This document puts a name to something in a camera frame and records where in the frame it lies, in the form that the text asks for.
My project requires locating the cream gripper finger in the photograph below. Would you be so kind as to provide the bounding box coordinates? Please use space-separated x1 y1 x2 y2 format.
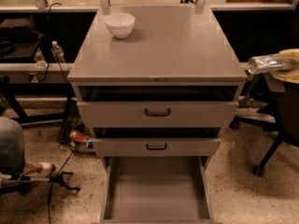
278 49 299 63
271 69 299 84

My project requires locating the silver redbull can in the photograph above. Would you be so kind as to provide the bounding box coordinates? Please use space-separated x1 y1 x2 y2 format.
248 55 294 75

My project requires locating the grey metal drawer cabinet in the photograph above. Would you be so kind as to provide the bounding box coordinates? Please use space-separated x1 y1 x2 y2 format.
67 5 249 161

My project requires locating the grey open bottom drawer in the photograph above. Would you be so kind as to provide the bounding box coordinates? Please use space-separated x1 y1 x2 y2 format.
101 157 215 224

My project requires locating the grey middle drawer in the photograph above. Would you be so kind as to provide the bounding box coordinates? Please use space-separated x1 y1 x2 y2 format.
91 138 221 157

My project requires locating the grey top drawer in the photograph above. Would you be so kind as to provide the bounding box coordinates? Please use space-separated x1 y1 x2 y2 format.
78 102 237 128

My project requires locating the black office chair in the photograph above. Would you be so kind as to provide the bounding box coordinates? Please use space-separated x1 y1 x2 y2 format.
229 12 299 177

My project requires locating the white ceramic bowl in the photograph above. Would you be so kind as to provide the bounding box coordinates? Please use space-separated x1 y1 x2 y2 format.
104 13 135 38

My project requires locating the orange bottle on floor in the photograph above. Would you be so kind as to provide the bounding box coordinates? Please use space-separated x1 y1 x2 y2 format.
70 130 93 148

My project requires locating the clear plastic water bottle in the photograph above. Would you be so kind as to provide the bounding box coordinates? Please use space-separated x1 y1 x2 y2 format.
52 41 66 63

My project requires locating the white red sneaker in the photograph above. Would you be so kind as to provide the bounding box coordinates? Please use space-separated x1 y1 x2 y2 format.
21 161 55 177

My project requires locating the black tripod stand base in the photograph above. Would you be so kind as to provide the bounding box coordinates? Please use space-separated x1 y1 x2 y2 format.
0 172 80 195

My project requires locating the black wire basket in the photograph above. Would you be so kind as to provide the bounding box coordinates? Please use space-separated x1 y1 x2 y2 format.
64 105 95 155

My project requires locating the black floor cable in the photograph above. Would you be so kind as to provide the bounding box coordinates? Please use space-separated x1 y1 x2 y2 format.
46 149 75 224

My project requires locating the black desk frame left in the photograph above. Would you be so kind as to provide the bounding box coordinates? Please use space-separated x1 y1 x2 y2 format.
0 76 74 143

